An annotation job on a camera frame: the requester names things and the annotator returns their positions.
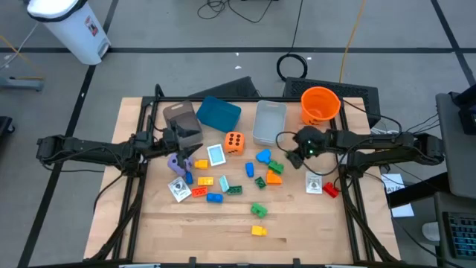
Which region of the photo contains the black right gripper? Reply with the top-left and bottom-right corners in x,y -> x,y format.
286,125 -> 331,170

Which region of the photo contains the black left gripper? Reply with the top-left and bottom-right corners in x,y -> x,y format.
162,126 -> 204,175

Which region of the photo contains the green toy block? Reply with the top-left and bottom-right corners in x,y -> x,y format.
250,202 -> 268,219
267,159 -> 285,175

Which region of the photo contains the purple foam die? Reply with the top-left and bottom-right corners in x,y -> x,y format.
167,151 -> 194,177

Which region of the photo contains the light blue toy block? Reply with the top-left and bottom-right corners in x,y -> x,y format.
255,148 -> 272,165

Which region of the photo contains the orange foam die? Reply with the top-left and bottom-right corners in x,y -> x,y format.
224,131 -> 246,156

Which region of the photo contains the red toy block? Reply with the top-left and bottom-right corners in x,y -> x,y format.
321,181 -> 340,199

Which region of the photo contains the blue-backed card deck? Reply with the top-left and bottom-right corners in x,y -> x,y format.
206,143 -> 227,167

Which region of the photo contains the playing card right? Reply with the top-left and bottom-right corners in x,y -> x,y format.
305,170 -> 324,195

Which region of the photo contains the black and white card deck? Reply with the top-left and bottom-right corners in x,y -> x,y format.
167,176 -> 193,203

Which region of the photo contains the smoky grey translucent bin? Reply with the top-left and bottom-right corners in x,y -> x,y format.
162,100 -> 205,148

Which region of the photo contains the light grey plastic bin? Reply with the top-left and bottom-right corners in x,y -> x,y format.
251,99 -> 288,147

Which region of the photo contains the blue plastic bin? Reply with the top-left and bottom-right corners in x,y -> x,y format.
196,95 -> 242,134

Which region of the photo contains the orange pumpkin face bucket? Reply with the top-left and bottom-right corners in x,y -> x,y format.
300,86 -> 341,127

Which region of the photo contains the black angled panel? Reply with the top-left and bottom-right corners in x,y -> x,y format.
187,76 -> 261,98

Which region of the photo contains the white paper sheet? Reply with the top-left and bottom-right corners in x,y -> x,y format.
381,173 -> 415,219

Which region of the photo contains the grey keyboard desk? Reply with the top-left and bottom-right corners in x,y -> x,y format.
433,191 -> 476,268

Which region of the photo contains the white computer mouse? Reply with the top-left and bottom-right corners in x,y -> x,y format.
422,221 -> 441,242

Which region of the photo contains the dark grey desk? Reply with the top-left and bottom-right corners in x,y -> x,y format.
435,92 -> 476,200

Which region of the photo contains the white trash bin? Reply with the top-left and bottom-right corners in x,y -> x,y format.
26,0 -> 112,66

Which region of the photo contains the black box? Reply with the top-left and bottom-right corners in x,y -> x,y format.
448,83 -> 476,135

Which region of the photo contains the grey stand foot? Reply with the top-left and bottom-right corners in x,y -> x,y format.
0,76 -> 45,92

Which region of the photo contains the black keyboard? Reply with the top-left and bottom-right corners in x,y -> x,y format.
442,211 -> 476,261

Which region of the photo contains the black chair base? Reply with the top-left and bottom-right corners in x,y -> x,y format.
0,115 -> 16,137

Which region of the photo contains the black aluminium rig frame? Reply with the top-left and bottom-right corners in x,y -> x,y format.
89,83 -> 401,268

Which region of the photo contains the white cable bundle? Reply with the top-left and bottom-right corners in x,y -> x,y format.
370,126 -> 403,137

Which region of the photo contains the black coiled cable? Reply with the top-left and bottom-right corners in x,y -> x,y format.
276,0 -> 309,82

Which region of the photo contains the yellow cable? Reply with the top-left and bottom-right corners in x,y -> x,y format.
338,0 -> 367,83

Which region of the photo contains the black floor cable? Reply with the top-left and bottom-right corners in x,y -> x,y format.
196,0 -> 275,24

